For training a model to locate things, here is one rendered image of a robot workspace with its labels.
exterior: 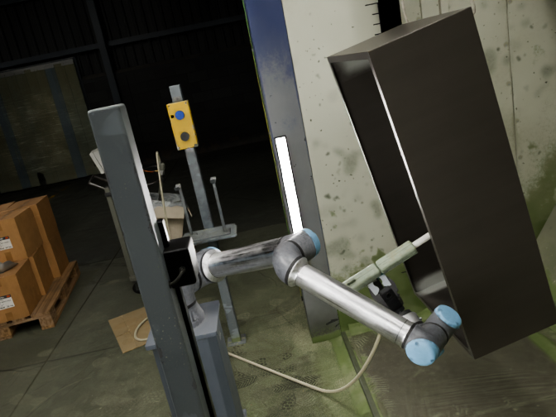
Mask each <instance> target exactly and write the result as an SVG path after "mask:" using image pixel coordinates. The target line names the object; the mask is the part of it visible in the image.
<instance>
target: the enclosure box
mask: <svg viewBox="0 0 556 417"><path fill-rule="evenodd" d="M327 59H328V62H329V65H330V68H331V70H332V72H333V77H334V78H335V81H336V84H337V86H338V90H339V92H340V94H341V97H342V99H343V103H344V106H345V108H346V110H347V114H348V116H349V119H350V121H351V124H352V127H353V130H354V132H355V135H356V137H357V141H358V143H359V146H360V148H361V150H362V154H363V157H364V159H365V162H366V164H367V168H368V170H369V172H370V175H371V178H372V181H373V184H374V186H375V188H376V192H377V194H378V197H379V200H380V201H381V206H382V208H383V210H384V213H385V216H386V219H387V222H388V223H389V226H390V229H391V232H392V235H393V238H394V239H395V244H396V246H397V247H399V246H400V245H402V244H403V243H405V242H407V241H411V242H414V241H416V240H417V239H419V238H420V237H422V236H423V235H425V234H426V233H429V236H430V239H429V240H428V241H427V242H425V243H423V244H422V245H420V246H418V247H416V250H417V252H418V253H417V254H415V255H414V256H412V257H411V258H409V259H408V260H406V261H404V262H403V264H404V267H405V270H406V273H407V275H408V277H409V280H410V283H411V286H412V289H413V291H414V293H415V295H416V296H417V297H418V298H419V299H420V300H421V301H422V303H423V304H424V305H425V306H426V307H427V308H428V309H429V310H430V312H431V313H433V312H434V309H436V308H437V307H438V306H440V305H447V306H448V307H450V308H452V309H454V310H455V311H456V312H457V313H458V314H459V316H460V318H461V320H462V323H461V325H460V327H459V328H458V329H457V330H456V331H455V332H454V334H453V336H454V337H455V339H456V340H457V341H458V342H459V343H460V344H461V345H462V346H463V348H464V349H465V350H466V351H467V352H468V353H469V354H470V355H471V357H472V358H473V359H474V360H476V359H478V358H479V357H483V356H485V355H487V354H489V353H491V352H494V351H496V350H498V349H500V348H503V347H505V346H507V345H509V344H512V343H514V342H516V341H519V340H521V339H522V338H526V337H528V336H530V335H531V334H534V333H537V332H538V331H541V330H543V329H545V328H548V327H550V326H552V325H554V324H556V309H555V305H554V300H553V297H552V294H551V291H550V288H549V283H548V279H547V276H546V273H545V270H544V264H543V262H542V258H541V255H540V252H539V247H538V243H537V241H536V237H535V234H534V229H533V226H532V222H531V220H530V215H529V211H528V208H527V205H526V202H525V196H524V193H523V190H522V187H521V184H520V179H519V176H518V172H517V169H516V166H515V161H514V158H513V155H512V151H511V148H510V143H509V140H508V136H507V134H506V129H505V125H504V122H503V119H502V116H501V110H500V108H499V104H498V102H497V98H496V93H495V90H494V87H493V83H492V80H491V75H490V72H489V69H488V66H487V60H486V57H485V54H484V51H483V48H482V43H481V39H480V36H479V33H478V30H477V24H476V22H475V18H474V16H473V12H472V7H465V8H464V9H463V8H462V9H458V10H455V11H452V12H446V13H443V14H439V15H436V16H433V17H427V18H424V19H420V20H417V21H414V22H408V23H405V24H401V25H399V26H397V27H394V28H392V29H390V30H388V31H385V32H383V33H381V34H379V35H377V36H373V37H372V38H370V39H367V40H365V41H363V42H360V43H358V44H356V45H354V46H351V47H349V48H347V49H345V50H341V51H339V52H338V53H336V54H333V55H331V56H328V57H327Z"/></svg>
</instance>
